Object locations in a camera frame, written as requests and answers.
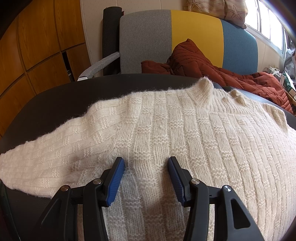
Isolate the black rolled mat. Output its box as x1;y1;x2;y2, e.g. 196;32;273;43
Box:
102;6;122;76

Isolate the grey yellow blue sofa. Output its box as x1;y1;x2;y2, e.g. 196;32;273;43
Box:
77;9;259;82

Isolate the beige starfish pattern curtain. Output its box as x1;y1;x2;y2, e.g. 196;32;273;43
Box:
187;0;248;29

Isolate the cream knitted sweater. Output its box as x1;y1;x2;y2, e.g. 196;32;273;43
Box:
1;78;295;240

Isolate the cluttered wooden side shelf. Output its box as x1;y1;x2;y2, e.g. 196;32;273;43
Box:
264;66;295;113

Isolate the orange wooden cabinet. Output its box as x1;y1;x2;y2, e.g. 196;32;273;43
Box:
1;1;90;134

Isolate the rust red quilted jacket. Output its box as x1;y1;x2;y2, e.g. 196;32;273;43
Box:
141;39;293;114

